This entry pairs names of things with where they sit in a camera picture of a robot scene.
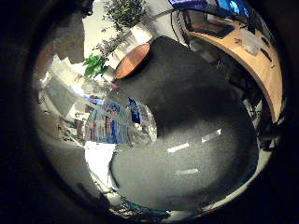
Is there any clear plastic water bottle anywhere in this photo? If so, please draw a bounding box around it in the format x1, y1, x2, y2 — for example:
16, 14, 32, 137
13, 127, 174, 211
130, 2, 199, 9
40, 55, 158, 147

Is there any white cloth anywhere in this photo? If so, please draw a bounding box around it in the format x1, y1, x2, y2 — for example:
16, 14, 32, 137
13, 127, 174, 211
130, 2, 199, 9
84, 141, 117, 189

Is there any small green potted plant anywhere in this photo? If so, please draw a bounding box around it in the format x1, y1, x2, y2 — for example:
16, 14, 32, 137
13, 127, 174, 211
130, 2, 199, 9
82, 53, 110, 78

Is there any tall plant in white pot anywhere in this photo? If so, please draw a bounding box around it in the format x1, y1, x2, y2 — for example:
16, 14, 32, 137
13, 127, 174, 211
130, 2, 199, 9
93, 0, 153, 68

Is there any small computer monitor blue screen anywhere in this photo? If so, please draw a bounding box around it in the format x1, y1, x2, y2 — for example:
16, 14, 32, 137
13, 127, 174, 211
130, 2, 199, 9
167, 0, 208, 11

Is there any black keyboard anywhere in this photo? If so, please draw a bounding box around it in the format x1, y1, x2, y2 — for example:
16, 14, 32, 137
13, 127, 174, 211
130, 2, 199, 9
190, 21, 235, 39

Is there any large computer monitor blue screen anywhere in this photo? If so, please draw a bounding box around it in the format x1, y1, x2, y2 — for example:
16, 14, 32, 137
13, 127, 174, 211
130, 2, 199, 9
216, 0, 251, 18

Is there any light wooden desk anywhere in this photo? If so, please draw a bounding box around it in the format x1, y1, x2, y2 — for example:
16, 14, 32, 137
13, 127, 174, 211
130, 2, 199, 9
183, 18, 284, 122

